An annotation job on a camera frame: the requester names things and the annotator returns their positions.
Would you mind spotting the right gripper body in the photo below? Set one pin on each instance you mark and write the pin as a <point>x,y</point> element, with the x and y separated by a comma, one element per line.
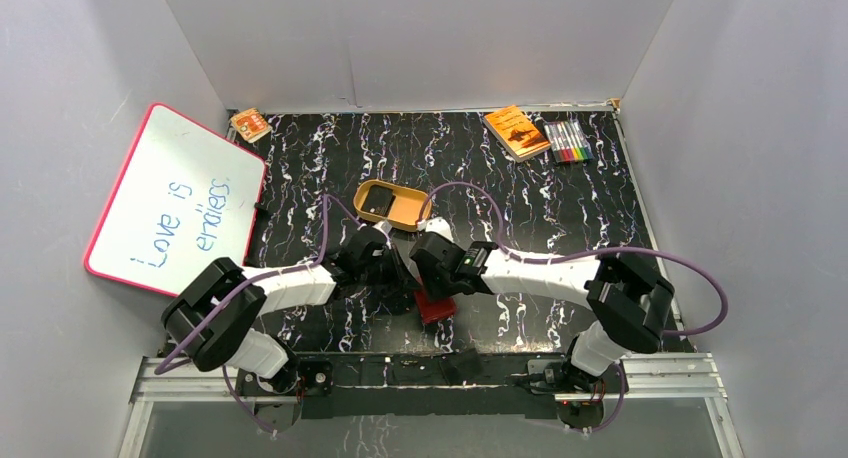
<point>437,285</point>

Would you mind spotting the coloured marker pen pack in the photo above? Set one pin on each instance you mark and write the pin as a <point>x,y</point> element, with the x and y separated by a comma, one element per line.
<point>568,142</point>

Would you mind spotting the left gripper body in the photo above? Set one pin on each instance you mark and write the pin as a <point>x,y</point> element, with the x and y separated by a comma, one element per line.
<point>389,272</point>

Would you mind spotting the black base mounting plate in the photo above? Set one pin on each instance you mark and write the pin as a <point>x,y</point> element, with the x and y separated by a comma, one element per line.
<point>334,385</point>

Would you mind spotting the black cards stack in tray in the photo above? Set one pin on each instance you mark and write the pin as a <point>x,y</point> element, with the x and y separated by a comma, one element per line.
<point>378,200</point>

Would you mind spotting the orange book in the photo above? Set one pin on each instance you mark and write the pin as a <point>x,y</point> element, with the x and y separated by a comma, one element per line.
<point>516,132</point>

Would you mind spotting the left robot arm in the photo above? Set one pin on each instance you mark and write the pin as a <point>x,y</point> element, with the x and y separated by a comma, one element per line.
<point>212,319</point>

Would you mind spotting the small orange card box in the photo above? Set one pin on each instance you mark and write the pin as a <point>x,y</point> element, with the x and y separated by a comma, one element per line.
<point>250,125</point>

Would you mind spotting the tan oval tray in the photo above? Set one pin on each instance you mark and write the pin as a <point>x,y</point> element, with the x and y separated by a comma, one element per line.
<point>402,207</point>

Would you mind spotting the pink framed whiteboard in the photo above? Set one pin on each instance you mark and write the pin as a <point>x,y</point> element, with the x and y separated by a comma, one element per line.
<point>184,197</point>

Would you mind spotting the red card holder wallet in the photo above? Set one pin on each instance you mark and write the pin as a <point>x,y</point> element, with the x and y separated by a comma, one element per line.
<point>433,311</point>

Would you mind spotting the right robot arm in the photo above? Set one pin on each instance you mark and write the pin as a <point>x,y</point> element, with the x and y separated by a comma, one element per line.
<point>629,299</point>

